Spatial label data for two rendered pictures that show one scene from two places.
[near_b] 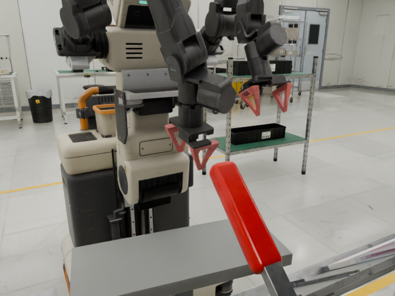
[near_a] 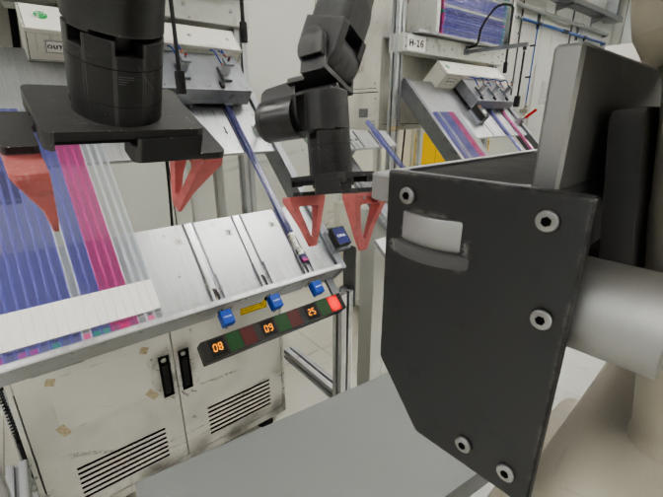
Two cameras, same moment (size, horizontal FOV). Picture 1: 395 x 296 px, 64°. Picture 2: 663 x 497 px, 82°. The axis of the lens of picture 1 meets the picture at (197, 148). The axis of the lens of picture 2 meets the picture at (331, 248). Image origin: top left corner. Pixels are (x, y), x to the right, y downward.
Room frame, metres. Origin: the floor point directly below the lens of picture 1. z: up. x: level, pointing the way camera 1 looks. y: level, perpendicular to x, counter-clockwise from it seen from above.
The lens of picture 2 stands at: (1.22, -0.10, 1.07)
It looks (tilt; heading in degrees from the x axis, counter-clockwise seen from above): 19 degrees down; 167
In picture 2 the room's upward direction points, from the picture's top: straight up
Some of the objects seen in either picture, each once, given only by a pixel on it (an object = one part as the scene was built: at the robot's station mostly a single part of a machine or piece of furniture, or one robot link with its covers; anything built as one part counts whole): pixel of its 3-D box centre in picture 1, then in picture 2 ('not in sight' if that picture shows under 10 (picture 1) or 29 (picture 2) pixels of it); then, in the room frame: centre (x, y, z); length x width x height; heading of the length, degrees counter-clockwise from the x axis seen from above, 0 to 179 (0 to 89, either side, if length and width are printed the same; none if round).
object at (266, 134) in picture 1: (255, 133); not in sight; (2.86, -0.55, 0.41); 0.57 x 0.17 x 0.11; 116
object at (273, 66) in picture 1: (260, 67); not in sight; (2.86, -0.55, 1.01); 0.57 x 0.17 x 0.11; 116
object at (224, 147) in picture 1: (257, 118); not in sight; (2.86, -0.55, 0.55); 0.91 x 0.46 x 1.10; 116
